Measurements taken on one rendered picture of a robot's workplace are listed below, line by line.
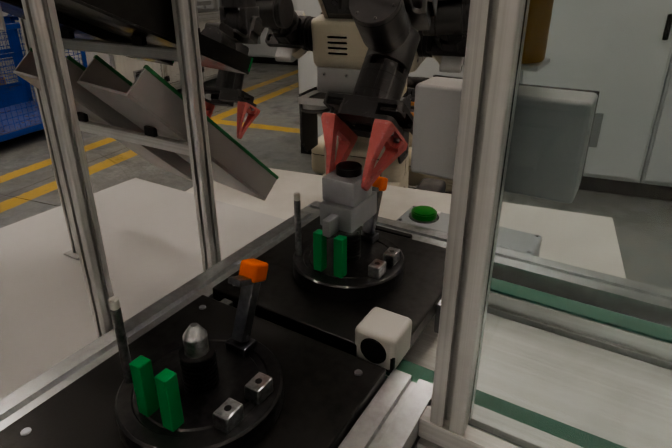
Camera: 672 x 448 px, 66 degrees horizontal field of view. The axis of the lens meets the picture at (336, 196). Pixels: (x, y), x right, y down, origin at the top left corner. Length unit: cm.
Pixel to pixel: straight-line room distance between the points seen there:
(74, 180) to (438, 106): 36
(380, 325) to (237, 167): 35
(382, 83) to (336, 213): 16
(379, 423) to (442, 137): 25
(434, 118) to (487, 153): 6
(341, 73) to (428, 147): 93
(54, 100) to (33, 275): 49
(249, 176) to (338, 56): 63
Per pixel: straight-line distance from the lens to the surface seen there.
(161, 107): 67
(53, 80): 55
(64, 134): 56
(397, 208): 110
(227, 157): 75
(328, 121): 60
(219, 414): 43
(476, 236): 37
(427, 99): 39
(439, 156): 40
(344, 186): 57
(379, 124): 57
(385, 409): 49
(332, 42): 134
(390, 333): 52
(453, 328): 42
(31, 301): 92
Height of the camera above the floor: 131
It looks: 23 degrees down
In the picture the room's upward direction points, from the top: straight up
